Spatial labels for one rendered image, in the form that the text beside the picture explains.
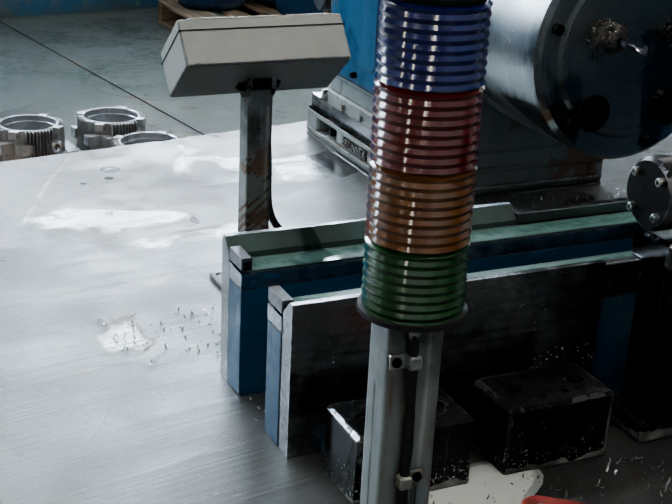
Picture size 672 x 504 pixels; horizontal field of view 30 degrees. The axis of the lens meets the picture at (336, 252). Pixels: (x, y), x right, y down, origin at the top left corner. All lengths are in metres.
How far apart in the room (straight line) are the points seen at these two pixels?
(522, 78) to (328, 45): 0.24
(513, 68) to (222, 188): 0.43
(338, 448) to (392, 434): 0.22
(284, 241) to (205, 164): 0.62
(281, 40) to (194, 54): 0.09
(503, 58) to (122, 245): 0.47
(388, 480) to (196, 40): 0.56
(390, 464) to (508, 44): 0.73
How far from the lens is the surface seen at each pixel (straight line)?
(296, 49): 1.23
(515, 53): 1.38
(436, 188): 0.67
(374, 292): 0.70
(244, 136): 1.26
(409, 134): 0.66
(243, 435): 1.05
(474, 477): 1.01
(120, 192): 1.60
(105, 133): 3.53
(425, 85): 0.65
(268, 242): 1.09
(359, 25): 1.67
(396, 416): 0.74
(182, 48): 1.19
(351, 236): 1.12
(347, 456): 0.95
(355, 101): 1.72
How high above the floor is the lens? 1.33
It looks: 22 degrees down
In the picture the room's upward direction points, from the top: 3 degrees clockwise
